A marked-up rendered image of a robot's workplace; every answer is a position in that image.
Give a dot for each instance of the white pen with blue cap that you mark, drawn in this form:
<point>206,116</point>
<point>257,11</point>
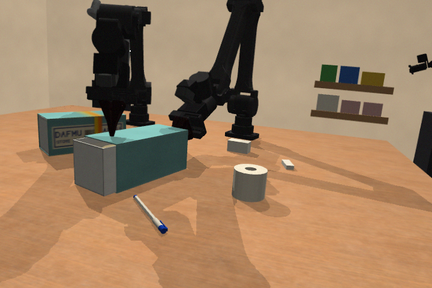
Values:
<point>160,226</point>

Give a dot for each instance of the teal box with orange band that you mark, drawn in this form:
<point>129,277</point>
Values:
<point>56,131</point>

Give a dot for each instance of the teal rectangular box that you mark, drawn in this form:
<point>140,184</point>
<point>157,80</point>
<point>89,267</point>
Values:
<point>132,157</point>

